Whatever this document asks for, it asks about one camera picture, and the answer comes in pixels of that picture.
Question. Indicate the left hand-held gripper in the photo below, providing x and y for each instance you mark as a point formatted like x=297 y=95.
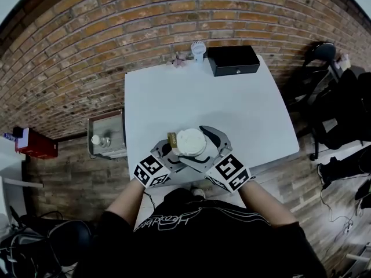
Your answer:
x=150 y=171

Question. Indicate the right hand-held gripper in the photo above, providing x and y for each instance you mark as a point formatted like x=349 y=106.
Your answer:
x=229 y=172

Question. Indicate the white lidded paper cup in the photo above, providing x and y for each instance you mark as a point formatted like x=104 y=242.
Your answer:
x=191 y=142

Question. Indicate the person's left forearm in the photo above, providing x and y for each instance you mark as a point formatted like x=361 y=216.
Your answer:
x=124 y=201

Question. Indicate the person's right forearm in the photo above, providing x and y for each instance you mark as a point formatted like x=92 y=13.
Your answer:
x=266 y=204

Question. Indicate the person's shoe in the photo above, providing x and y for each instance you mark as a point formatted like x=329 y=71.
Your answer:
x=198 y=193
x=327 y=171

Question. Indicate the clear plastic bottle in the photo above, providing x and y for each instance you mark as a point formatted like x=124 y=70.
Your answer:
x=98 y=140

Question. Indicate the person's black t-shirt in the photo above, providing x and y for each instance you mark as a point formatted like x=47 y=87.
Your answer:
x=203 y=242

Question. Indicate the black rectangular box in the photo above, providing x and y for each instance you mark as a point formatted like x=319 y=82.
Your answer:
x=233 y=61

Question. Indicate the pink flower ornament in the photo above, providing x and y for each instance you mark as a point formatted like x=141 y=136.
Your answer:
x=179 y=60

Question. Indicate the small white fan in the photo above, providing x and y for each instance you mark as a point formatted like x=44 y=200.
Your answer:
x=198 y=49

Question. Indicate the red box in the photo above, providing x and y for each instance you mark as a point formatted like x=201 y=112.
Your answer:
x=39 y=145

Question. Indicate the small black device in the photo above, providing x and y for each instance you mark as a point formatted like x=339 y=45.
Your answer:
x=17 y=131

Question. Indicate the white cabinet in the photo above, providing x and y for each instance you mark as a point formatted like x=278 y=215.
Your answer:
x=10 y=161

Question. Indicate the blue packet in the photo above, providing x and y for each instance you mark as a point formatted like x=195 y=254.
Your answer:
x=9 y=136

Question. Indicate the black backpack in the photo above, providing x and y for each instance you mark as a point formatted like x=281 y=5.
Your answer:
x=26 y=256

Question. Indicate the black frame chair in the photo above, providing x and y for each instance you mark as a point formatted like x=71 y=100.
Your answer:
x=316 y=68

